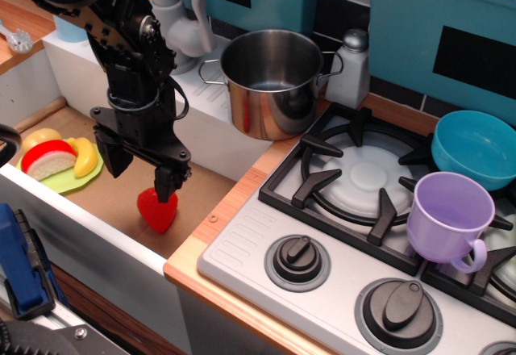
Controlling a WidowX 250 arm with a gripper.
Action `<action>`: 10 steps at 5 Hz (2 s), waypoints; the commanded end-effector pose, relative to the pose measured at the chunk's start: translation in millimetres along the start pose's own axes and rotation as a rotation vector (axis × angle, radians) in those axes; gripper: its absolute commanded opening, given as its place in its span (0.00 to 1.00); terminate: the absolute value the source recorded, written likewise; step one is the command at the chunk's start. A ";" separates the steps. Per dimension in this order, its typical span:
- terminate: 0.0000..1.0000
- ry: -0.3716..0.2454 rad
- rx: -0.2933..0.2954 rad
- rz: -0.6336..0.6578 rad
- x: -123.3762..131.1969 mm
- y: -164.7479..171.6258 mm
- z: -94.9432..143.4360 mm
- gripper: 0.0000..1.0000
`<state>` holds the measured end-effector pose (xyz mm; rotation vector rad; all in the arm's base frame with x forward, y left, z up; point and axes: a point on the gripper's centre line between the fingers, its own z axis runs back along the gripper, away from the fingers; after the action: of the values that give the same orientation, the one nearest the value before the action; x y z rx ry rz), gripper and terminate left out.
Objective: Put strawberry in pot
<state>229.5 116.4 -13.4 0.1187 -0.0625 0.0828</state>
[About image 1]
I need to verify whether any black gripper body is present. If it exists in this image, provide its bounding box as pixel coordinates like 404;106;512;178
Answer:
89;84;190;178

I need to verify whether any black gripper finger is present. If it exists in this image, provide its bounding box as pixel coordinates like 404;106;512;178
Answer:
95;132;133;178
154;165;180;203

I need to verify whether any red toy strawberry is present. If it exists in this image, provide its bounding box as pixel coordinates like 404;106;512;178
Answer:
136;188;178;234

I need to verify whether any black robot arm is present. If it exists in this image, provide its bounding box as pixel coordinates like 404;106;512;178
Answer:
32;0;190;203

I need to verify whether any stainless steel pot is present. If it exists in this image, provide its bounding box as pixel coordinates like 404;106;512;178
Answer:
198;29;344;141

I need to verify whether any yellow toy banana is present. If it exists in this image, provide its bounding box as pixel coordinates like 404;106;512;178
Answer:
66;137;98;178

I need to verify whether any green plastic plate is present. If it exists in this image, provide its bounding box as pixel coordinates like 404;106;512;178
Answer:
16;145;103;194

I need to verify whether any red white toy cheese slice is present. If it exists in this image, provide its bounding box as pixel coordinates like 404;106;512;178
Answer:
20;140;77;181

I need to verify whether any white toy sink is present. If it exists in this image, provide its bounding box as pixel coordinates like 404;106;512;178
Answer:
1;32;274;354

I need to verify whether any yellow toy lemon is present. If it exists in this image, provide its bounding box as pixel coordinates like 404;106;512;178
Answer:
21;128;62;153

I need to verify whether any grey toy faucet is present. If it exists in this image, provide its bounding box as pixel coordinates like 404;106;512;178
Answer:
151;0;217;74

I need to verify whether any light blue cup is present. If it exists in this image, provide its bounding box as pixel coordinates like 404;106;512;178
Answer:
53;15;87;43

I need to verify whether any white slotted spoon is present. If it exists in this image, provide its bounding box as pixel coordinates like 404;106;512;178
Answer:
0;23;34;54

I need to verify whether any left black stove knob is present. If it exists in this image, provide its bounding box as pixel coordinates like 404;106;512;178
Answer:
264;235;331;293

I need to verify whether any black stove knob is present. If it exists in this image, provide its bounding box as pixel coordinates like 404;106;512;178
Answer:
354;278;443;354
264;235;331;293

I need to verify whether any blue clamp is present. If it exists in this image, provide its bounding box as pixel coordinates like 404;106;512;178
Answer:
1;203;55;320

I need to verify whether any grey toy stove top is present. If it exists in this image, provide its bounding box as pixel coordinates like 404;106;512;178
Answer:
198;104;515;354

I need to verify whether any black stove grate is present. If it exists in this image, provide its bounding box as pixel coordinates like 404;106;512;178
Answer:
259;104;515;325

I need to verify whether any white salt shaker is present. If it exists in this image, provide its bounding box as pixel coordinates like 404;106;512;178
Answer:
325;28;371;109

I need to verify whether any right black stove knob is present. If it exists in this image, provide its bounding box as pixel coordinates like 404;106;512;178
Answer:
354;278;443;354

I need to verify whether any purple plastic cup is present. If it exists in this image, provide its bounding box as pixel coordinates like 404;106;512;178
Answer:
406;172;495;274

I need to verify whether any blue plastic bowl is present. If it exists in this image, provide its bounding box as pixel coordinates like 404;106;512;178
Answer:
431;111;515;191

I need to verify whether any black cable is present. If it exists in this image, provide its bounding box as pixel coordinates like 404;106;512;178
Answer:
0;123;23;169

